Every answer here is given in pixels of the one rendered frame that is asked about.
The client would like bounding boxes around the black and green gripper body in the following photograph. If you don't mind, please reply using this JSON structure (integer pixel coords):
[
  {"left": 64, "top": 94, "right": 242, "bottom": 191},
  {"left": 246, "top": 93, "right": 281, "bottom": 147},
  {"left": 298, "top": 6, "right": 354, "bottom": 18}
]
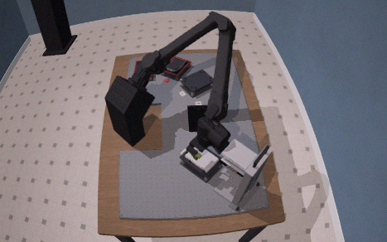
[{"left": 186, "top": 132, "right": 207, "bottom": 155}]

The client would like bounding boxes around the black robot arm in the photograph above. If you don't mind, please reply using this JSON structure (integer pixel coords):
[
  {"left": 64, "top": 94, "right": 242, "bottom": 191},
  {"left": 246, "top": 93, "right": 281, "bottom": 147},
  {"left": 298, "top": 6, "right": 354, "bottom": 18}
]
[{"left": 128, "top": 11, "right": 236, "bottom": 154}]

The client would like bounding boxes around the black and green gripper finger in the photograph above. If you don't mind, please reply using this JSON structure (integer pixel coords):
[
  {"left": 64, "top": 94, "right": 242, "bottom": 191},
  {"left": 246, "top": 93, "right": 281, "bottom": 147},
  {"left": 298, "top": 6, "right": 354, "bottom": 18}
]
[{"left": 190, "top": 152, "right": 202, "bottom": 160}]

